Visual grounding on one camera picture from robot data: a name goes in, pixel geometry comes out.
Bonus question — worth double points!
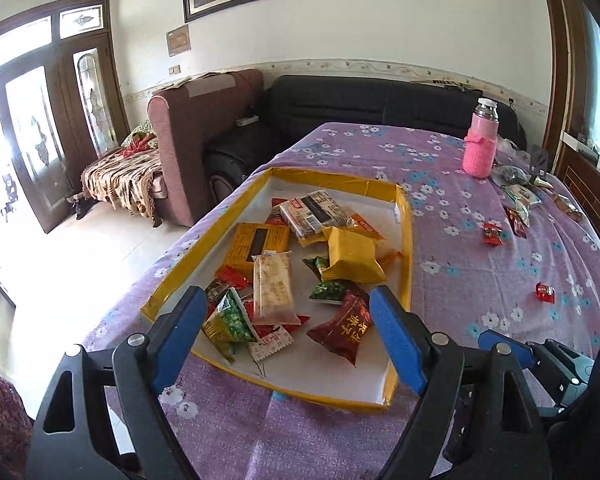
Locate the dark red jujube snack packet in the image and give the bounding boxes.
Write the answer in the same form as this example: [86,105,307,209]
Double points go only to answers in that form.
[306,289,373,365]

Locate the green pea snack packet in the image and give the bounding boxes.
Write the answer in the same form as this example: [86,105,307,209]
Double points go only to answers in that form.
[202,287,260,363]

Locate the yellow snack packet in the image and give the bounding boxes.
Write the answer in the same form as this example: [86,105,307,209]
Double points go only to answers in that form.
[322,226,387,285]

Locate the beige cake bar packet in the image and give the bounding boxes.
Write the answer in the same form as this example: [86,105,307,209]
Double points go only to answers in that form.
[252,252,301,326]

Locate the yellow box packet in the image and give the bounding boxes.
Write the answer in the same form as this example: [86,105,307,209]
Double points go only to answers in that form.
[222,222,290,278]

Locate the clear biscuit pack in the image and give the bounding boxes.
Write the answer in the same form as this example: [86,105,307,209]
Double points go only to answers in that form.
[278,190,350,246]

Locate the orange cracker pack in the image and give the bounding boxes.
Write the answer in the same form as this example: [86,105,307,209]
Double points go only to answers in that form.
[346,212,385,240]

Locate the small red candy far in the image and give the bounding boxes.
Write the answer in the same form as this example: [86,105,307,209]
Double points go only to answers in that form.
[535,282,556,304]

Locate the purple floral tablecloth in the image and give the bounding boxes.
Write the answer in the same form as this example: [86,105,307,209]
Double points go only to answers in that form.
[82,121,600,480]

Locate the red candy right of crackers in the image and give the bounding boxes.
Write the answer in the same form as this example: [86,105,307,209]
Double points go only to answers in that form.
[482,222,504,246]

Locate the yellow rimmed cardboard tray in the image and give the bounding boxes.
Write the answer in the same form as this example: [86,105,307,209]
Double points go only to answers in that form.
[140,168,413,413]

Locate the patterned blanket couch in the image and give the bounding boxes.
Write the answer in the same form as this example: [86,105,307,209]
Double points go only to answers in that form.
[81,119,168,226]

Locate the pink knit-sleeved thermos bottle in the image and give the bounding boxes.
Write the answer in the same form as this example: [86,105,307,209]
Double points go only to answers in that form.
[462,98,500,179]

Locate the black phone stand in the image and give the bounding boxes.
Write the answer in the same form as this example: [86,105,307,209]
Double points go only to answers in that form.
[529,145,550,178]

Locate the maroon armchair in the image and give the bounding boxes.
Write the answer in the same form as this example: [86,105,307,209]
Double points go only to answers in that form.
[146,68,263,228]

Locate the black sofa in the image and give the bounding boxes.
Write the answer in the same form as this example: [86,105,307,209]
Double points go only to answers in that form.
[204,74,528,201]

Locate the wooden glass door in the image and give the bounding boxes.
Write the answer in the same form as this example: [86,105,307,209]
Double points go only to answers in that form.
[0,0,130,232]

